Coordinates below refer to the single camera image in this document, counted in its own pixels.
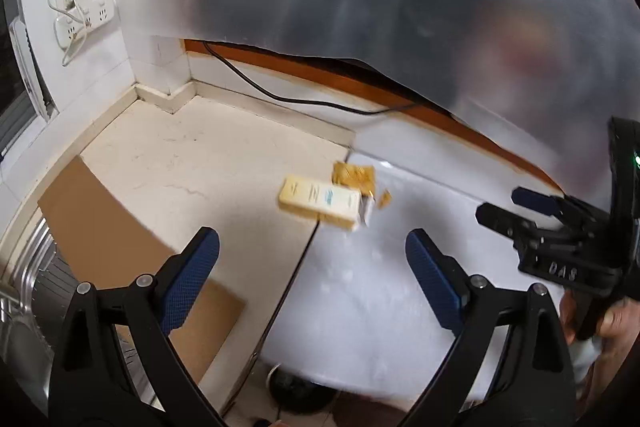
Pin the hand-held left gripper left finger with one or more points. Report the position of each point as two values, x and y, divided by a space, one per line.
192 277

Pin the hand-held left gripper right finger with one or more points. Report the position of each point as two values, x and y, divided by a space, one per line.
435 282

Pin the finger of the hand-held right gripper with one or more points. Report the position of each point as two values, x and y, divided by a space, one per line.
537 201
520 232

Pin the gold foil wrapper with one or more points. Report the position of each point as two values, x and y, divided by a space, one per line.
355 177

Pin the cream yellow carton box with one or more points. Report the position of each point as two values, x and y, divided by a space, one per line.
320 199

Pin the person's right hand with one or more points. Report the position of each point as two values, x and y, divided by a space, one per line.
620 327

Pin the brown cardboard sheet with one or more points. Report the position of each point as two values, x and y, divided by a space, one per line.
110 247

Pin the silver foil wall sheet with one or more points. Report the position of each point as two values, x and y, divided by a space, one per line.
400 7

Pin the white window frame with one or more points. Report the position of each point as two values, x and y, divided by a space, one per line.
32 72

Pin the white wall socket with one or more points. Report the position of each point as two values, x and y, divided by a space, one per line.
95 14

